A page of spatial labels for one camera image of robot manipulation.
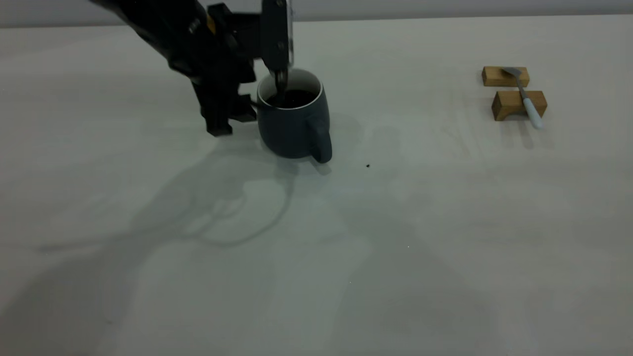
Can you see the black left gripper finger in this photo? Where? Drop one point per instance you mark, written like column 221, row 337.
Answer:
column 280, row 86
column 217, row 111

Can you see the grey ceramic mug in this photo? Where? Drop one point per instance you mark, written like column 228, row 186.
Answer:
column 287, row 131

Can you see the arched wooden block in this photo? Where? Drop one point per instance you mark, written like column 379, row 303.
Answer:
column 509, row 101

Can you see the flat wooden block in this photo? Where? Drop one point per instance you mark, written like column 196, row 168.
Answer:
column 494, row 77

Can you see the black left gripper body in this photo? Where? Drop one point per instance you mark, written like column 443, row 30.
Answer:
column 217, row 54

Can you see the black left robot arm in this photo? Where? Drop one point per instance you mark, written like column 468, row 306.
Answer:
column 158, row 22

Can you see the black coffee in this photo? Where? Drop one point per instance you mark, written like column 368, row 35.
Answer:
column 296, row 99

